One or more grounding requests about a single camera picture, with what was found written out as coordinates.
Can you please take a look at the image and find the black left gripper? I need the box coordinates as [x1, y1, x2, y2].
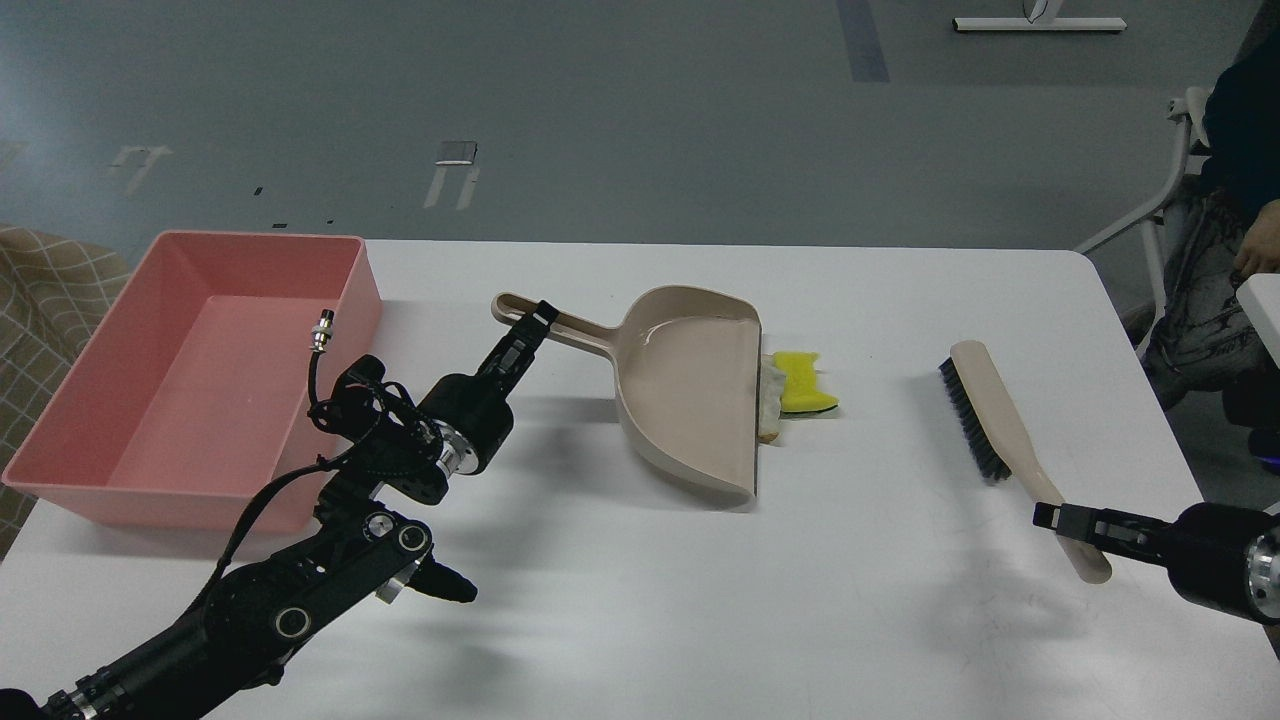
[419, 301, 559, 475]

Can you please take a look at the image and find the beige checkered cloth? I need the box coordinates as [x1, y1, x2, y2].
[0, 224, 134, 556]

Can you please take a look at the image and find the pink plastic bin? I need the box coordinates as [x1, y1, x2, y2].
[3, 231, 381, 530]

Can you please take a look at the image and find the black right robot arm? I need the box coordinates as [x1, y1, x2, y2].
[1032, 502, 1279, 626]

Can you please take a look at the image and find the person left hand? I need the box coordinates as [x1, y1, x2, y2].
[1234, 199, 1280, 279]

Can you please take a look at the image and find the yellow sponge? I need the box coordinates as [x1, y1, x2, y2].
[772, 351, 840, 415]

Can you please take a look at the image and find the white floor stand base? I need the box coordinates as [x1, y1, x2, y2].
[952, 1, 1128, 35]

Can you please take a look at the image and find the person in green sweater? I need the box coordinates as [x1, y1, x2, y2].
[1140, 32, 1279, 471]

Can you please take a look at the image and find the white bread crust piece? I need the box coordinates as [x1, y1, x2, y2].
[756, 355, 786, 445]

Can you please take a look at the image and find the white chair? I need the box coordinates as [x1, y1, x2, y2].
[1073, 86, 1212, 354]

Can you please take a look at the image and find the beige plastic dustpan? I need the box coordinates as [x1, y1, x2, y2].
[547, 284, 762, 501]

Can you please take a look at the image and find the beige hand brush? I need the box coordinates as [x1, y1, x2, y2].
[938, 340, 1114, 585]

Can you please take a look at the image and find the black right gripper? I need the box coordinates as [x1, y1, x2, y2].
[1032, 502, 1279, 626]

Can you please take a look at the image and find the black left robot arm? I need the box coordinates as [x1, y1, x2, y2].
[3, 301, 559, 719]

